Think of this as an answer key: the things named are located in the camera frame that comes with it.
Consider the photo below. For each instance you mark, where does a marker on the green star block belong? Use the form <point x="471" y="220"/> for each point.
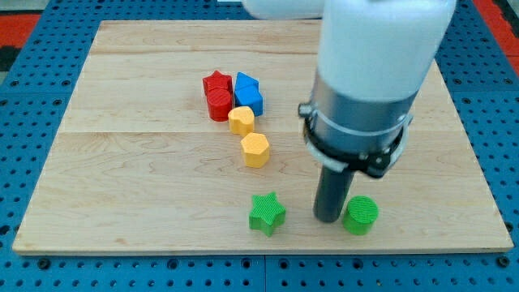
<point x="266" y="214"/>

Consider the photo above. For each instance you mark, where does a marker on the blue cube block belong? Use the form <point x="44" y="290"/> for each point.
<point x="250" y="96"/>

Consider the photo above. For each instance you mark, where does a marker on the red star block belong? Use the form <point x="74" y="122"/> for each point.
<point x="217" y="80"/>

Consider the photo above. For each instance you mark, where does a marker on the blue triangle block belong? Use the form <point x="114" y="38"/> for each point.
<point x="243" y="81"/>

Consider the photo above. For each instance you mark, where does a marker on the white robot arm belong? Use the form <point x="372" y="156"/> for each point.
<point x="373" y="57"/>

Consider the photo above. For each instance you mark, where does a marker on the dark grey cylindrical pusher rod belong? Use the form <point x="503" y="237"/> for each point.
<point x="331" y="193"/>

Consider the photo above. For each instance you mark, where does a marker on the light wooden board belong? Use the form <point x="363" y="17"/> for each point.
<point x="139" y="168"/>

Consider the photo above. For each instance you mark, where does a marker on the yellow hexagon block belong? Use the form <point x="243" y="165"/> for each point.
<point x="255" y="150"/>

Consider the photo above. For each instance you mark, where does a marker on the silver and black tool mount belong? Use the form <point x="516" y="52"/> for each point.
<point x="350" y="134"/>

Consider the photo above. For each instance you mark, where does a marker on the yellow heart block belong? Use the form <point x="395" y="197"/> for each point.
<point x="241" y="120"/>

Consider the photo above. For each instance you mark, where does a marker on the red cylinder block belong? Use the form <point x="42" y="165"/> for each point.
<point x="219" y="104"/>

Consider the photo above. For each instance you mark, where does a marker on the green cylinder block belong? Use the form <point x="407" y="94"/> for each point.
<point x="360" y="215"/>

